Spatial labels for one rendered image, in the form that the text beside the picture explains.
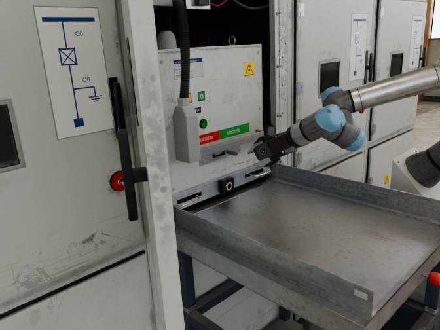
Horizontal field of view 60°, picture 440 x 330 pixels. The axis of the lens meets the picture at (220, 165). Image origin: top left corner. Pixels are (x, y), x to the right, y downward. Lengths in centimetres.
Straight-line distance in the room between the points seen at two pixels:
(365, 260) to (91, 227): 73
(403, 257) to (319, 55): 95
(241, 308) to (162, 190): 122
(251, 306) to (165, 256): 120
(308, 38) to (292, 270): 102
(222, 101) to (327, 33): 62
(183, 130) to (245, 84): 40
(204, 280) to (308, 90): 88
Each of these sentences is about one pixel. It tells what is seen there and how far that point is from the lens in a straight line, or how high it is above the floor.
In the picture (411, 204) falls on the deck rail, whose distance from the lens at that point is 138.
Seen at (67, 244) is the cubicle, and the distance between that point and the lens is 110.
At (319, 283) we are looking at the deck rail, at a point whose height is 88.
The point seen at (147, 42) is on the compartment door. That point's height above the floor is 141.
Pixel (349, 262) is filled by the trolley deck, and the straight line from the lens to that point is 107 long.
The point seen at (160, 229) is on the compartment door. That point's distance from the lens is 57.
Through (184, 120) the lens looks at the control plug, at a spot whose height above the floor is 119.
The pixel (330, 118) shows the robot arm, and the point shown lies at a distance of 110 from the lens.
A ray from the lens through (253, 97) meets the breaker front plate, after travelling 152.
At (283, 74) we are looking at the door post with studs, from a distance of 158.
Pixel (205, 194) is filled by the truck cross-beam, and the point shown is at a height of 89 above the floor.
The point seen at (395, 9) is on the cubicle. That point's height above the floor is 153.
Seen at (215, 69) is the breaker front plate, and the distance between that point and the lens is 137.
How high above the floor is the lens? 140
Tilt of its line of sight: 17 degrees down
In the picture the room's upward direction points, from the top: 3 degrees counter-clockwise
